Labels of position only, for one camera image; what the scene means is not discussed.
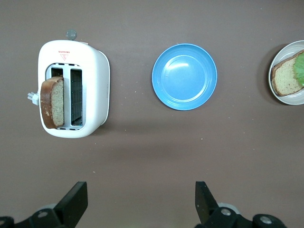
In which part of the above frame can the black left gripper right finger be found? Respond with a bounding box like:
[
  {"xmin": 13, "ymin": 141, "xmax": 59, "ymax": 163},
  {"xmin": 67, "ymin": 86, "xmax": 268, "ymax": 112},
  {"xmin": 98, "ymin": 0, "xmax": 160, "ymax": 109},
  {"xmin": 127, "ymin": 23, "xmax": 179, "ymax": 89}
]
[{"xmin": 194, "ymin": 181, "xmax": 285, "ymax": 228}]

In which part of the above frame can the beige plate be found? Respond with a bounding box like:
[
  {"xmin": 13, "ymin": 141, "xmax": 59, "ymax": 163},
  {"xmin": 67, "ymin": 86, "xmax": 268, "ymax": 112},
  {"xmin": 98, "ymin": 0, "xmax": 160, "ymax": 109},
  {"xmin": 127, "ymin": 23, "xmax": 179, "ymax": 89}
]
[{"xmin": 268, "ymin": 40, "xmax": 304, "ymax": 105}]

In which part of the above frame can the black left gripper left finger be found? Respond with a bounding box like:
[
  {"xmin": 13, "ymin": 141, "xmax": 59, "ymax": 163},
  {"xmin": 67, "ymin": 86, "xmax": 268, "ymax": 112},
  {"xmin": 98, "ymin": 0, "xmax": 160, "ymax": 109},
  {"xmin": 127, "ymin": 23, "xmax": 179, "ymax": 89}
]
[{"xmin": 0, "ymin": 181, "xmax": 88, "ymax": 228}]

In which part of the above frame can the brown bread slice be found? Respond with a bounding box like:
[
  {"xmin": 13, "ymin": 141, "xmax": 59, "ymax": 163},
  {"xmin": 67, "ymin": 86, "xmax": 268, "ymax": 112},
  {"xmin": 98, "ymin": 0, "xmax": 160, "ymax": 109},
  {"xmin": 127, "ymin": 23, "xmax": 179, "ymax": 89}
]
[
  {"xmin": 270, "ymin": 49, "xmax": 304, "ymax": 97},
  {"xmin": 39, "ymin": 75, "xmax": 65, "ymax": 130}
]

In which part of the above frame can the white toaster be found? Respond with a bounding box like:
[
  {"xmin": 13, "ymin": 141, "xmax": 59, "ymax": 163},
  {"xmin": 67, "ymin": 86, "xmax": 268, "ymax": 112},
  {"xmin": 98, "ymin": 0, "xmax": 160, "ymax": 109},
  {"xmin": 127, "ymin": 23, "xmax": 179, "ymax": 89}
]
[{"xmin": 37, "ymin": 28, "xmax": 111, "ymax": 139}]

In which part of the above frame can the blue plate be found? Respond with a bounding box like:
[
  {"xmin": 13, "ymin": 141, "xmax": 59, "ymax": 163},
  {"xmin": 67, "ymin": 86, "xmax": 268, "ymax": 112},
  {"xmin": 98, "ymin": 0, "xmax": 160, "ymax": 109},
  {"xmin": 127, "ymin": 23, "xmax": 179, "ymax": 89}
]
[{"xmin": 152, "ymin": 43, "xmax": 218, "ymax": 112}]

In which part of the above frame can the white toaster power plug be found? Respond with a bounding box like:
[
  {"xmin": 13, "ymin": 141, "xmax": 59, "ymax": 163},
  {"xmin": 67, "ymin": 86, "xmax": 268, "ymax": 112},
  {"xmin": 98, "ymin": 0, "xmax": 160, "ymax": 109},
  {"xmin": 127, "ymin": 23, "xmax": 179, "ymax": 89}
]
[{"xmin": 27, "ymin": 91, "xmax": 39, "ymax": 106}]

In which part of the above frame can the green lettuce leaf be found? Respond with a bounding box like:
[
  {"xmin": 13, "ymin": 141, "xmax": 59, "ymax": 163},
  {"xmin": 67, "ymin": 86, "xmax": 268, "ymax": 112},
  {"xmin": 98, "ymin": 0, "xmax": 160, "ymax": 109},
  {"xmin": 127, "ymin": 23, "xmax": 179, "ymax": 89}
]
[{"xmin": 294, "ymin": 51, "xmax": 304, "ymax": 87}]

